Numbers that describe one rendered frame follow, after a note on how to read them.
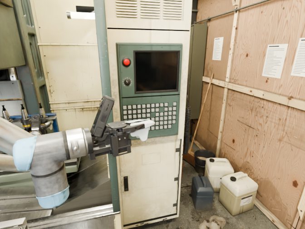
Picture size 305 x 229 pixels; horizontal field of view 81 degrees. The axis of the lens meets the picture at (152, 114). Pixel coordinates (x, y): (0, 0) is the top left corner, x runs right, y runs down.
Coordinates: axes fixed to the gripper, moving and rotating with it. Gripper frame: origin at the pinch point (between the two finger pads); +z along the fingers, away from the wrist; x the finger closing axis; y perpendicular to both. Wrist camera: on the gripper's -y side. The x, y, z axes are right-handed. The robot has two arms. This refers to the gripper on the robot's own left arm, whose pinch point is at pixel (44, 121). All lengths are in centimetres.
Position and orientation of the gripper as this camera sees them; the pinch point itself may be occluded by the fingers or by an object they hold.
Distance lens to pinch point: 152.0
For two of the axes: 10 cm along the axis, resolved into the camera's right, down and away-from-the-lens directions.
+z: -2.5, -3.5, 9.0
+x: 9.7, -0.8, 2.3
